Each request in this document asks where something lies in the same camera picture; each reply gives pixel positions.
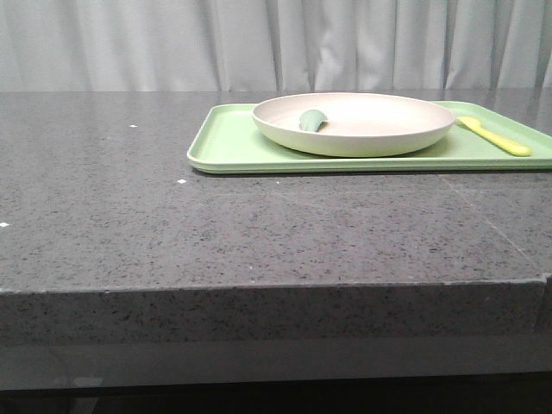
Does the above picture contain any beige round plate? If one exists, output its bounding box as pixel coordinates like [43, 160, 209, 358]
[252, 92, 455, 158]

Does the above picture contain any yellow plastic fork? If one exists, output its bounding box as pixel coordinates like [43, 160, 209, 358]
[456, 116, 532, 157]

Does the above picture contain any light green plastic tray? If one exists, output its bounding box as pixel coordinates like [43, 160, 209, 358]
[187, 101, 551, 174]

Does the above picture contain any green plastic spoon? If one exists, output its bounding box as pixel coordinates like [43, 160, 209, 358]
[299, 109, 327, 132]

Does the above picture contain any grey pleated curtain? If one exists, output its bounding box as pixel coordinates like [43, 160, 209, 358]
[1, 1, 551, 92]

